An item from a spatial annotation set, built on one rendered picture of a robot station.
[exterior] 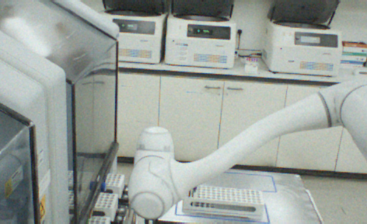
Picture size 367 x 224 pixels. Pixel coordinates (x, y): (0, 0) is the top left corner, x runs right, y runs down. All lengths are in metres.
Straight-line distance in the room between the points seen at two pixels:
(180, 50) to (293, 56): 0.89
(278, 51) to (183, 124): 0.96
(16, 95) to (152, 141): 0.43
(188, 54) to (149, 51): 0.31
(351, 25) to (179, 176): 3.39
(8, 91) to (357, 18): 3.72
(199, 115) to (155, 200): 2.58
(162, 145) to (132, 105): 2.42
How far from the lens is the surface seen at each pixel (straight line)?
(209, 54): 3.39
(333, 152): 3.82
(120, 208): 1.62
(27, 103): 0.80
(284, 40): 3.46
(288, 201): 1.76
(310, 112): 1.13
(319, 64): 3.54
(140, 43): 3.38
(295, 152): 3.73
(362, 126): 0.99
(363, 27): 4.27
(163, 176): 0.99
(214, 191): 1.62
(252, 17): 4.00
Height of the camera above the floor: 1.68
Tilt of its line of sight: 18 degrees down
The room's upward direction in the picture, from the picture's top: 4 degrees clockwise
